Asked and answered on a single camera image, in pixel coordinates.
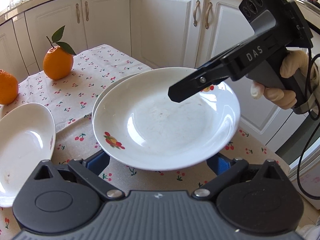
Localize large white fruit-print plate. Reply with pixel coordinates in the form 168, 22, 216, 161
93, 67, 240, 171

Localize white kitchen cabinets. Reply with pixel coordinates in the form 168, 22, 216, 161
0, 0, 320, 153

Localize gloved right hand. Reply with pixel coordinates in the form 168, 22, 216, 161
250, 49, 320, 111

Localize white fruit-print deep plate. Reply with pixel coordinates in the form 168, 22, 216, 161
0, 103, 56, 208

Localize cherry print tablecloth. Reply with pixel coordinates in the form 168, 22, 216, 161
0, 44, 320, 240

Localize white plate under gripper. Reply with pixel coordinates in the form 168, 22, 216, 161
92, 73, 142, 125

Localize orange with leaves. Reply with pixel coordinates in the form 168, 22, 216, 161
42, 25, 76, 81

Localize orange without leaf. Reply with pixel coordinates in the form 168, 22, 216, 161
0, 69, 18, 105

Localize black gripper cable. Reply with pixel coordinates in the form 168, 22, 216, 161
295, 47, 320, 201

